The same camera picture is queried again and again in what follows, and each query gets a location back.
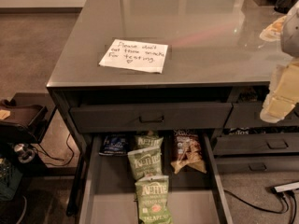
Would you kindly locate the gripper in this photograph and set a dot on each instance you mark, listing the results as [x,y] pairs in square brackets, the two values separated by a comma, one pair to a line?
[291,36]

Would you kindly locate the brown chip bag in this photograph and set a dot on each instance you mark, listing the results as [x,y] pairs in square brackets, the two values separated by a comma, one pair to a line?
[187,151]

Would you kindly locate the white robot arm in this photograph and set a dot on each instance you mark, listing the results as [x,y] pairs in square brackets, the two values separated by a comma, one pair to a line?
[286,31]

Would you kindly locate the top right drawer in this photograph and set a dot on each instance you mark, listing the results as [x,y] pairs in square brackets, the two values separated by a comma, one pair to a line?
[247,115]

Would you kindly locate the middle right drawer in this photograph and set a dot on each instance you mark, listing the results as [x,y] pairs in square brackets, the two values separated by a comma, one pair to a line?
[251,144]

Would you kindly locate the dark grey drawer cabinet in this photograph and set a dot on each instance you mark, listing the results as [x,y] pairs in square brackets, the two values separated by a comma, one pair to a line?
[215,55]

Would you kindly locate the rear green Kettle chip bag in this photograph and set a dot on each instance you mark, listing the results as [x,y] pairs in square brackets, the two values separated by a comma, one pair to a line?
[148,139]

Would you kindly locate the green kettle chip bag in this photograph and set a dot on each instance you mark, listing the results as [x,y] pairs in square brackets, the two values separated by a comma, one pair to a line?
[152,193]
[148,139]
[145,162]

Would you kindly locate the middle green Kettle chip bag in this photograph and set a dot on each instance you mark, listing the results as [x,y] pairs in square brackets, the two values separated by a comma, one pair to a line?
[145,162]

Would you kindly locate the front green Kettle chip bag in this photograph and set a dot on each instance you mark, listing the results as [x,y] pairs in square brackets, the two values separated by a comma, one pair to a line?
[152,193]

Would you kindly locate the blue chip bag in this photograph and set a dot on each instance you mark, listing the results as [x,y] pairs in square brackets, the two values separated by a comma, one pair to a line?
[115,144]

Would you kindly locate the top left drawer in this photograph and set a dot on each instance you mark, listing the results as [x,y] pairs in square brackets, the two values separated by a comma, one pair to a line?
[142,117]

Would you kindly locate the open middle left drawer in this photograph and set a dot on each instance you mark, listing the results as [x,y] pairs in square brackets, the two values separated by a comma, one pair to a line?
[112,196]

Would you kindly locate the white power strip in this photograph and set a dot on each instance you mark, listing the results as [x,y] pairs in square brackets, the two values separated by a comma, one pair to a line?
[286,187]

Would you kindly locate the white handwritten paper note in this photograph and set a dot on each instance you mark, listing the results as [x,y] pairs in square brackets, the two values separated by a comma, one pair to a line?
[133,55]

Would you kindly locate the dark side shelf unit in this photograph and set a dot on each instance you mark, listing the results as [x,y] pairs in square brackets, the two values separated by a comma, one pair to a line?
[29,118]

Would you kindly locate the silver round metal object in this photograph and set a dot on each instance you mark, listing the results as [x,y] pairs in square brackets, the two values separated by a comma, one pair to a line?
[25,153]

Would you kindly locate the dark teal crate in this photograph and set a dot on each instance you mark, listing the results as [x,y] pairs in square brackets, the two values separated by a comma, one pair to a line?
[10,178]

